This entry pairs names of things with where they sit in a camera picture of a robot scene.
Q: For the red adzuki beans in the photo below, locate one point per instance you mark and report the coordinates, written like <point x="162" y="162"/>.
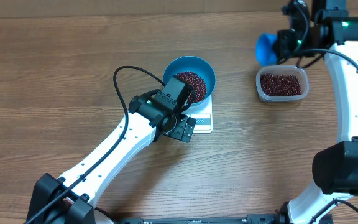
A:
<point x="280" y="85"/>

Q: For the white digital kitchen scale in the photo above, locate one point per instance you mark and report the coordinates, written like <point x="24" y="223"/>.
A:
<point x="202" y="112"/>

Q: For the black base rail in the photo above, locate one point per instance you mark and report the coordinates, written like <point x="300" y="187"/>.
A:
<point x="249" y="219"/>

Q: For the blue metal bowl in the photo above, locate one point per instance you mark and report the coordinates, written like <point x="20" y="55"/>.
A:
<point x="192" y="64"/>

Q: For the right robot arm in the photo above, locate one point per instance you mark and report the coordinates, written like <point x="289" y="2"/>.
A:
<point x="326" y="31"/>

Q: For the clear plastic food container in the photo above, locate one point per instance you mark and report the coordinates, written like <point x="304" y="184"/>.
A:
<point x="283" y="70"/>

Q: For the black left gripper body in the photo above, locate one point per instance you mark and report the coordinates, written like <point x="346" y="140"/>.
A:
<point x="181" y="130"/>

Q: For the blue plastic measuring scoop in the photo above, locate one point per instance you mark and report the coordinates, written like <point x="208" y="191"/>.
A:
<point x="264" y="49"/>

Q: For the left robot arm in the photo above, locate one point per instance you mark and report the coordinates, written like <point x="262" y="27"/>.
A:
<point x="73" y="197"/>

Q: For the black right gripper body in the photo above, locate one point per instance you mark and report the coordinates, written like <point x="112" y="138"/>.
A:
<point x="292" y="48"/>

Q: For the red beans in bowl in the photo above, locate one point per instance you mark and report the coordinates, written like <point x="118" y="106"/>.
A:
<point x="197" y="83"/>

